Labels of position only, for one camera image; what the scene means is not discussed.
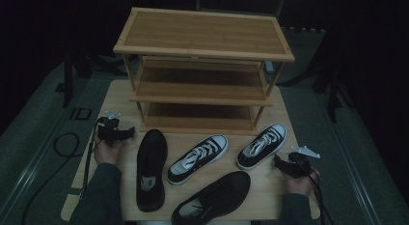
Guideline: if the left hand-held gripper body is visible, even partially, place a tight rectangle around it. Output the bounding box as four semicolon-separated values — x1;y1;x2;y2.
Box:
96;110;122;148

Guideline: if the person's left hand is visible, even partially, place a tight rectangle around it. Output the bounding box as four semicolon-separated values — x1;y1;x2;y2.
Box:
93;137;125;166

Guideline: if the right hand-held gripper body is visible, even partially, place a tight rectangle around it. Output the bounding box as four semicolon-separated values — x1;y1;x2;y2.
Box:
286;145;321;180

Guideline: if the black lace-up shoe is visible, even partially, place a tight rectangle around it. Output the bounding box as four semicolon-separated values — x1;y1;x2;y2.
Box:
171;170;252;225
135;128;169;213

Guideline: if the person's right hand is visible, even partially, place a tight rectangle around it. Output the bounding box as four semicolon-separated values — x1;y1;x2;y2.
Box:
284;166;320;197

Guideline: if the black floor cable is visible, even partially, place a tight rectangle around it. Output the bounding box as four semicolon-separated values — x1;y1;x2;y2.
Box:
20;131;81;225

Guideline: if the wooden three-tier shoe rack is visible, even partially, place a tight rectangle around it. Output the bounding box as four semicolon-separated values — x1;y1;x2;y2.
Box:
113;6;296;136

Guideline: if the black and white sneaker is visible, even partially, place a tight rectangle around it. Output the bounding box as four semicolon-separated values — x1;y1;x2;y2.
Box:
235;123;287;172
167;133;230;186

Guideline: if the floor socket plate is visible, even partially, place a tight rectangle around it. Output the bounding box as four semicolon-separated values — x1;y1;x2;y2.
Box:
68;107;94;121

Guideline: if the black metal stand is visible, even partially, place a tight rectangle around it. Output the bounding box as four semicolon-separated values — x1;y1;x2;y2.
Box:
62;50;75;109

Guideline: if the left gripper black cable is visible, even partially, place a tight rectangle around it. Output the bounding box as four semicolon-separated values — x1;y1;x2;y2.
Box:
78;117;103;200

